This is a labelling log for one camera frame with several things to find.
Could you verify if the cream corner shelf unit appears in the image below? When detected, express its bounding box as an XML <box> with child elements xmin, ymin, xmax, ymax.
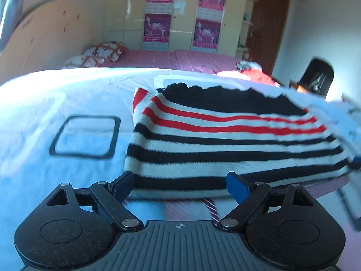
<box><xmin>235</xmin><ymin>0</ymin><xmax>259</xmax><ymax>60</ymax></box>

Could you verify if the pink bed sheet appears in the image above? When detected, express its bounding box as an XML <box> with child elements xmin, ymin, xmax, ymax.
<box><xmin>109</xmin><ymin>49</ymin><xmax>282</xmax><ymax>87</ymax></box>

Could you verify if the blue curtain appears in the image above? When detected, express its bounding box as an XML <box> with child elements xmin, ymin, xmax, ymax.
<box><xmin>0</xmin><ymin>0</ymin><xmax>26</xmax><ymax>49</ymax></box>

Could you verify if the grey striped garment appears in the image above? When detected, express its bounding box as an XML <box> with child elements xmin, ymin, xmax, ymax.
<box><xmin>235</xmin><ymin>60</ymin><xmax>263</xmax><ymax>71</ymax></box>

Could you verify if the blue patterned blanket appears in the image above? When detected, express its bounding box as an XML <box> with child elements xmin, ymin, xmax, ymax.
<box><xmin>0</xmin><ymin>67</ymin><xmax>361</xmax><ymax>266</ymax></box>

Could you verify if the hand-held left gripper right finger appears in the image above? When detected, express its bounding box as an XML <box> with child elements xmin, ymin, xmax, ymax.
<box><xmin>217</xmin><ymin>172</ymin><xmax>315</xmax><ymax>229</ymax></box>

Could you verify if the black chair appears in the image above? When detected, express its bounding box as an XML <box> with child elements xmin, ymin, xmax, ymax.
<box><xmin>297</xmin><ymin>58</ymin><xmax>335</xmax><ymax>101</ymax></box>

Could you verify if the beige wooden headboard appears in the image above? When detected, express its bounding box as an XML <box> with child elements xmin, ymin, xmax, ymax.
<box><xmin>0</xmin><ymin>0</ymin><xmax>104</xmax><ymax>87</ymax></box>

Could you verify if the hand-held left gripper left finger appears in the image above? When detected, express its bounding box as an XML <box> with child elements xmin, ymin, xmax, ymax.
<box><xmin>45</xmin><ymin>171</ymin><xmax>144</xmax><ymax>231</ymax></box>

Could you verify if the red white patterned pillow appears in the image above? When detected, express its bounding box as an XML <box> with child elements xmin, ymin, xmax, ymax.
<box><xmin>59</xmin><ymin>55</ymin><xmax>114</xmax><ymax>69</ymax></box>
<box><xmin>82</xmin><ymin>42</ymin><xmax>130</xmax><ymax>63</ymax></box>

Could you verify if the orange garment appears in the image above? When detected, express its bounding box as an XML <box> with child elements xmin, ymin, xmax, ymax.
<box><xmin>217</xmin><ymin>68</ymin><xmax>279</xmax><ymax>87</ymax></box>

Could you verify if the brown wooden door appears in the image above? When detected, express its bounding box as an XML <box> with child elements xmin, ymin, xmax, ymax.
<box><xmin>245</xmin><ymin>0</ymin><xmax>291</xmax><ymax>77</ymax></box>

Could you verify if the cream wardrobe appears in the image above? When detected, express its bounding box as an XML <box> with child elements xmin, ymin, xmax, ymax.
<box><xmin>103</xmin><ymin>0</ymin><xmax>311</xmax><ymax>58</ymax></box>

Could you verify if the striped knit sweater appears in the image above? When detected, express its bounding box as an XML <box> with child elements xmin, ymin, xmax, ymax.
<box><xmin>124</xmin><ymin>82</ymin><xmax>354</xmax><ymax>200</ymax></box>

